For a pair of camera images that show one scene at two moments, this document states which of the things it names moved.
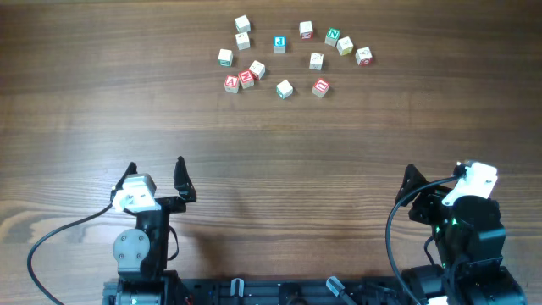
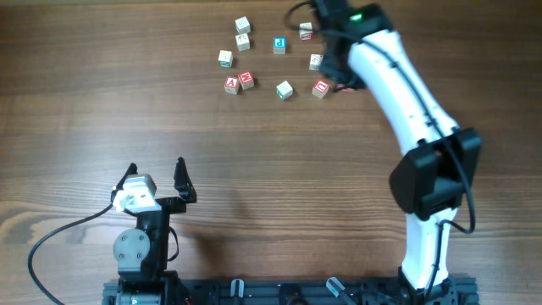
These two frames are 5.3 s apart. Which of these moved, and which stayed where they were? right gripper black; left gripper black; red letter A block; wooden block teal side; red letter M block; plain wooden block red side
Moved: plain wooden block red side; right gripper black
Stayed: red letter A block; red letter M block; left gripper black; wooden block teal side
